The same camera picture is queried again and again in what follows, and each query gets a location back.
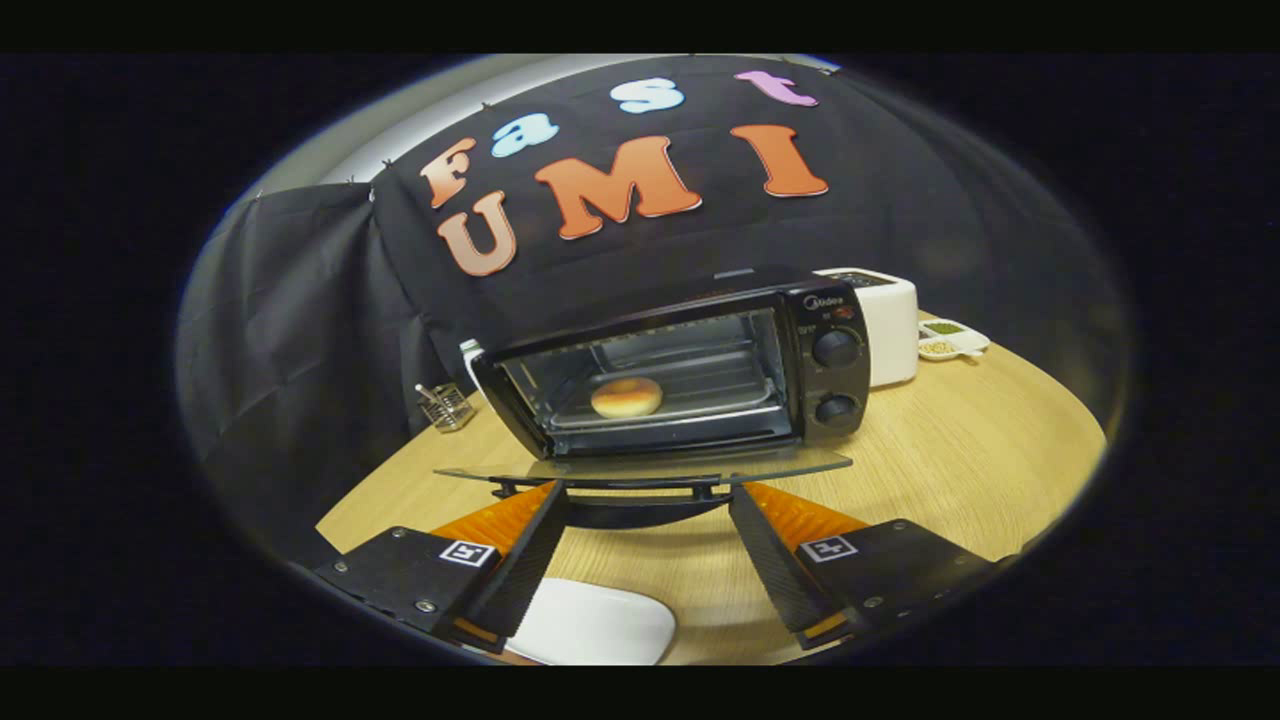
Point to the black backdrop cloth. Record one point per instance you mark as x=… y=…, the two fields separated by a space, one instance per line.
x=300 y=300

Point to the white bottle green label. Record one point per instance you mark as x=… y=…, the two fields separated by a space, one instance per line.
x=468 y=350

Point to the metal oven tray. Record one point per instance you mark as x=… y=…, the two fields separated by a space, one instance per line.
x=720 y=385

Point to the round brown bun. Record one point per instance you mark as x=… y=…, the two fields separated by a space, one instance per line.
x=627 y=398

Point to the white plate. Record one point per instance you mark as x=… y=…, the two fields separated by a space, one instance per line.
x=600 y=625

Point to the black toaster oven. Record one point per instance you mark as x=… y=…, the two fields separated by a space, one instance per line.
x=835 y=385

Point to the white divided condiment dish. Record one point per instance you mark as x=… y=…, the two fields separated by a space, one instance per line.
x=950 y=340

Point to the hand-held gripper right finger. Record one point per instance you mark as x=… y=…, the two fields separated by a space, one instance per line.
x=775 y=570

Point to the white bread toaster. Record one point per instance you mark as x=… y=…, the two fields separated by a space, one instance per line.
x=890 y=330

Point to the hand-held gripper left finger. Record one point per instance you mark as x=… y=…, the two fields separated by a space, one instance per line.
x=525 y=565

